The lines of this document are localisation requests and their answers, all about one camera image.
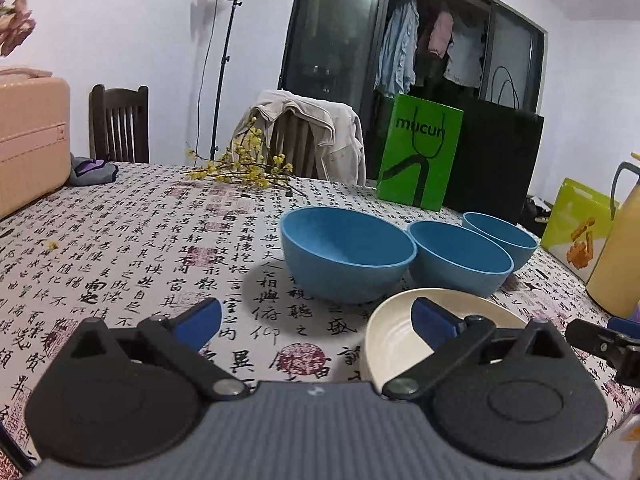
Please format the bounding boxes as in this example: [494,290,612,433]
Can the beige jacket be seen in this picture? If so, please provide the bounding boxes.
[231,90,367,187]

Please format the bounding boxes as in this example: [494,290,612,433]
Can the grey purple cloth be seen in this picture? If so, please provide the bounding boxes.
[68,155,119,186]

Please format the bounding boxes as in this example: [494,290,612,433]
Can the pink suitcase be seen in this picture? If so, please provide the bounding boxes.
[0,67,72,219]

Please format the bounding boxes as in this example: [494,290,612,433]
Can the calligraphy printed tablecloth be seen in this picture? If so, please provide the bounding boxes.
[0,161,640,466]

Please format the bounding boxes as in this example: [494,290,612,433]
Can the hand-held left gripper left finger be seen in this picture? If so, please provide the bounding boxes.
[70,297,251,402]

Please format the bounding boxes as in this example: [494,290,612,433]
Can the yellow thermos jug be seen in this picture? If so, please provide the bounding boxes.
[586,151,640,311]

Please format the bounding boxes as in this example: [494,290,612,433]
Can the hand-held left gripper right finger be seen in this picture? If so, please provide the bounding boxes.
[381,296,566,401]

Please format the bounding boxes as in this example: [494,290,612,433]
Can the dark wooden chair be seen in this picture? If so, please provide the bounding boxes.
[272,110,318,178]
[89,84,150,164]

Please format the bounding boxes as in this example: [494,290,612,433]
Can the cream plate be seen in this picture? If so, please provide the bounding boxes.
[364,287,532,386]

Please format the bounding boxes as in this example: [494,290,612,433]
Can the black paper bag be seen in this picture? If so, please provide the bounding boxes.
[442,66,545,226]

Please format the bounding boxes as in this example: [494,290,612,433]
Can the hanging pink garment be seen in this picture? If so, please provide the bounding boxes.
[427,10,455,59]

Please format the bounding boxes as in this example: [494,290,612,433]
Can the dark sliding glass door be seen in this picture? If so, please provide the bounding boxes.
[278,0,548,191]

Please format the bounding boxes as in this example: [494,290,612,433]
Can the light green gift box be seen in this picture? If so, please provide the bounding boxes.
[540,178,621,272]

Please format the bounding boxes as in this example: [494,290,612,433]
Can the blue bowl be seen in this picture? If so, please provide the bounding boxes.
[461,212,539,273]
[280,206,418,304]
[407,220,515,297]

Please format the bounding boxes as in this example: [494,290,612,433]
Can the yellow flower branch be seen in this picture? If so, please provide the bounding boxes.
[182,116,308,198]

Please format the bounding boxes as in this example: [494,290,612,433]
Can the green paper bag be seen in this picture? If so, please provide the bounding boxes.
[376,94,464,212]

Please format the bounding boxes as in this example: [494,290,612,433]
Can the dried pink flowers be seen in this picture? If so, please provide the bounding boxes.
[0,0,57,57]

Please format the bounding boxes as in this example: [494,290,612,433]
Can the hanging blue shirt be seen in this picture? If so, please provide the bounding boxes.
[375,0,420,98]

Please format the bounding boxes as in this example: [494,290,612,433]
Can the hanging white garment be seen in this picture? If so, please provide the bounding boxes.
[444,22,487,87]

